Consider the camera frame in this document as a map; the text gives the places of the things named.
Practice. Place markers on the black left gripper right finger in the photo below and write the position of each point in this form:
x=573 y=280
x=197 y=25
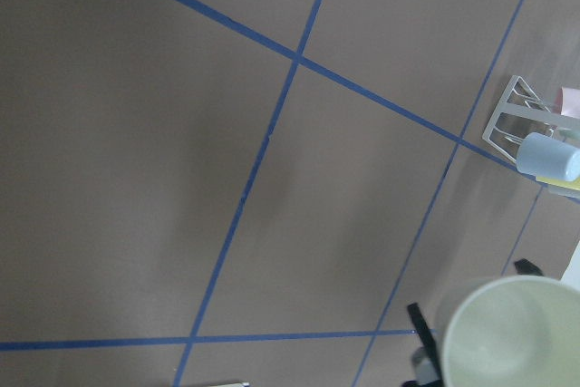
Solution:
x=525 y=267

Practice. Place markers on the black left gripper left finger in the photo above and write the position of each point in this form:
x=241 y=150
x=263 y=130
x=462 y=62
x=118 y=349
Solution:
x=425 y=361

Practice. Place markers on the pale green plastic cup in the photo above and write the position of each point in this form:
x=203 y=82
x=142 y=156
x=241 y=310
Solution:
x=510 y=331

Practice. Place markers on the yellow plastic cup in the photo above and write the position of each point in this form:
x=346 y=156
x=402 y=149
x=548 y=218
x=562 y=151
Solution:
x=573 y=185

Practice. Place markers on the light blue plastic cup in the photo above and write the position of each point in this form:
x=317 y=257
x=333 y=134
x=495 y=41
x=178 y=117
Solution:
x=542 y=156

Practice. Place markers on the pink plastic cup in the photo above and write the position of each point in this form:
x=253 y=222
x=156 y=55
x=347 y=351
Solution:
x=567 y=102

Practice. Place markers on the white wire cup rack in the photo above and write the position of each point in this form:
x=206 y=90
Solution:
x=521 y=111

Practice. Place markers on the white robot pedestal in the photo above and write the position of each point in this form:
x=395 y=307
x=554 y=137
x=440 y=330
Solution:
x=230 y=384

